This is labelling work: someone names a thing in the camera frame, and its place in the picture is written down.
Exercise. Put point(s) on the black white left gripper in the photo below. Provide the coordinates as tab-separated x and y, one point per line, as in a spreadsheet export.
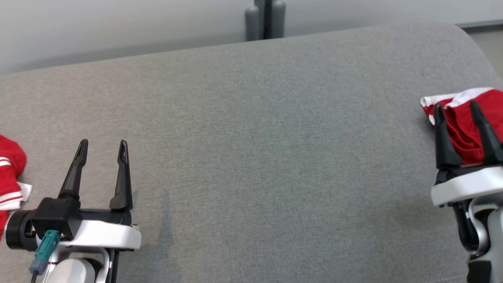
106	234

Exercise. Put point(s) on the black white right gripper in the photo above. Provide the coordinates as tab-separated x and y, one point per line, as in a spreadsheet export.
471	184

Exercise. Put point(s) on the red garment wide white band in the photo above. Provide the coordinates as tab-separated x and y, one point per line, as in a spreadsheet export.
461	133

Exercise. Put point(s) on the red jersey white striped trim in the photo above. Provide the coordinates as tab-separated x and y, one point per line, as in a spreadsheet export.
10	161

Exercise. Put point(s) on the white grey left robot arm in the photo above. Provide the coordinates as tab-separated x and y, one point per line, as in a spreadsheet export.
74	271

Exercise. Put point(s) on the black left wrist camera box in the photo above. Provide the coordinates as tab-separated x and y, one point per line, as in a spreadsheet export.
55	216

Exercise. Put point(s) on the grey partition bottom rail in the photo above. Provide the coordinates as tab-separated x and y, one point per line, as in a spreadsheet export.
483	24

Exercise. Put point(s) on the grey double partition post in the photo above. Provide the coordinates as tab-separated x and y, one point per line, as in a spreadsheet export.
277	19

